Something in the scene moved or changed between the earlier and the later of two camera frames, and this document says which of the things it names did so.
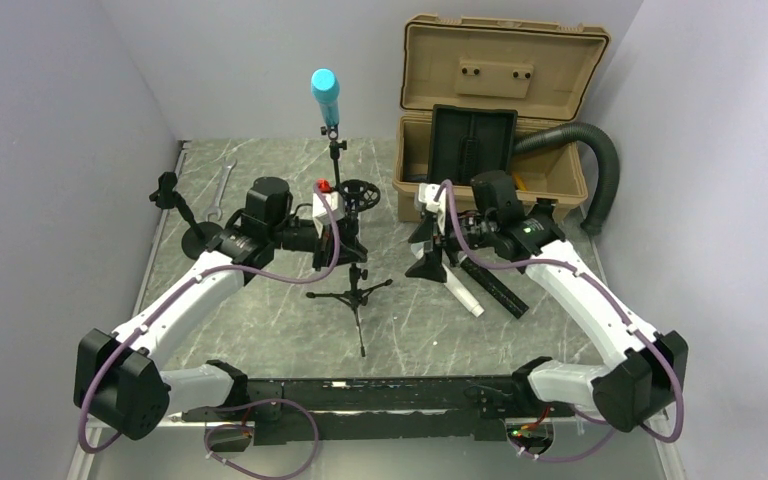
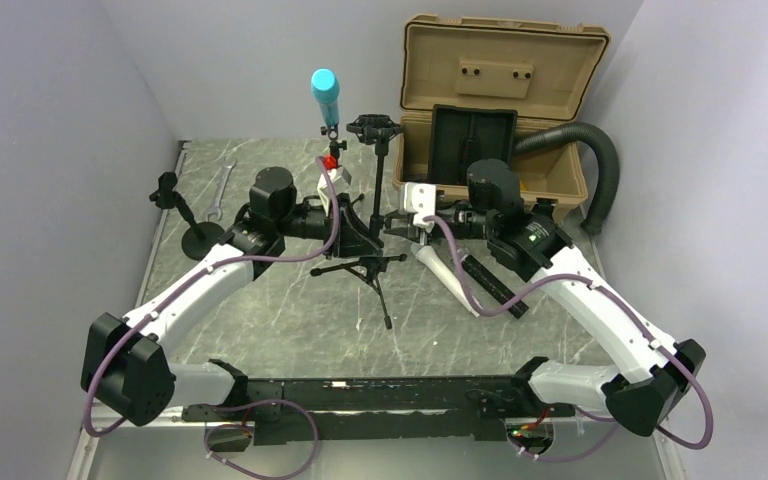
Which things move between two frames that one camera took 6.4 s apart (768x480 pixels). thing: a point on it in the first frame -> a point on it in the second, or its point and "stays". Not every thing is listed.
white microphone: [461, 291] stays
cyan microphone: [325, 88] stays
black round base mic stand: [195, 238] stays
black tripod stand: [355, 297] -> [374, 128]
